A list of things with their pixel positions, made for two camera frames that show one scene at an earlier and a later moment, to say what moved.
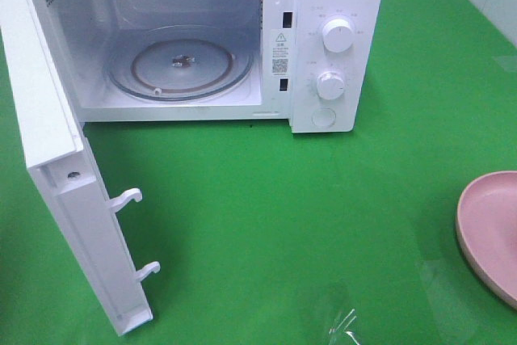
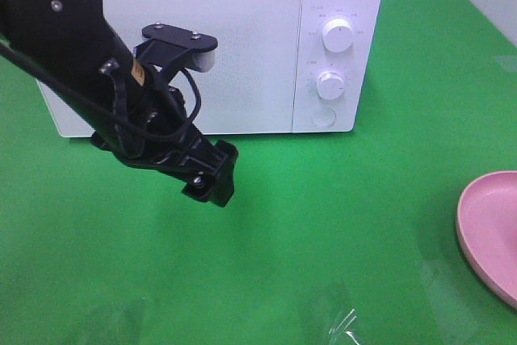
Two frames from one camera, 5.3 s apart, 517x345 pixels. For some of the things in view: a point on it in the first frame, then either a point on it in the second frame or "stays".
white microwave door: [54, 144] -> [250, 87]
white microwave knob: [330, 85] stays
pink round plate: [486, 224] stays
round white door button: [323, 117] stays
